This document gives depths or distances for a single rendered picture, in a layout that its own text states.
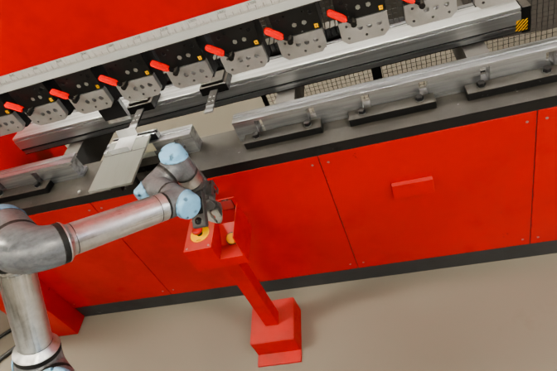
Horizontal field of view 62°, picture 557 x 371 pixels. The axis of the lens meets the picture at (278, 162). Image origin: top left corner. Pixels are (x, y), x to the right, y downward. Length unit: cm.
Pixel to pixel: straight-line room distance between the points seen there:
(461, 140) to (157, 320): 176
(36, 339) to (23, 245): 34
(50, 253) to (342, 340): 141
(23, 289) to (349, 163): 109
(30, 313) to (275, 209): 97
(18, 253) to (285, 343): 132
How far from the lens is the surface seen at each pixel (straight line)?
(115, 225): 117
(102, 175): 183
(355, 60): 190
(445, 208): 195
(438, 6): 154
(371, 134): 162
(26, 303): 132
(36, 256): 112
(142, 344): 260
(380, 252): 213
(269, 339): 214
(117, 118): 188
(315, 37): 154
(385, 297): 224
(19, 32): 178
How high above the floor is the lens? 192
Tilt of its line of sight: 40 degrees down
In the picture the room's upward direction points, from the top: 24 degrees counter-clockwise
